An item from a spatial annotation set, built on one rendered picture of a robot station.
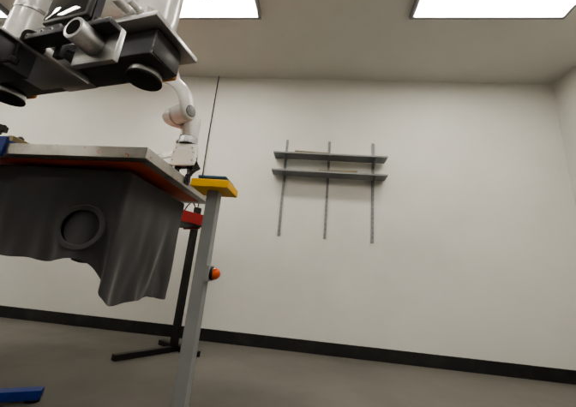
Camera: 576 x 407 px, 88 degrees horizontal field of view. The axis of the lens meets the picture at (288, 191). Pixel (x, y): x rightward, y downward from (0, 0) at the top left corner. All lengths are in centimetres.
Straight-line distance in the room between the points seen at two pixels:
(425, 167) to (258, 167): 182
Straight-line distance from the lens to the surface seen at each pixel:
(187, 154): 128
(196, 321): 103
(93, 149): 113
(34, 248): 127
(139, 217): 118
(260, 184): 331
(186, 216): 253
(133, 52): 74
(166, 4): 82
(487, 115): 407
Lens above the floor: 66
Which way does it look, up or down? 16 degrees up
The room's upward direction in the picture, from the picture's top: 5 degrees clockwise
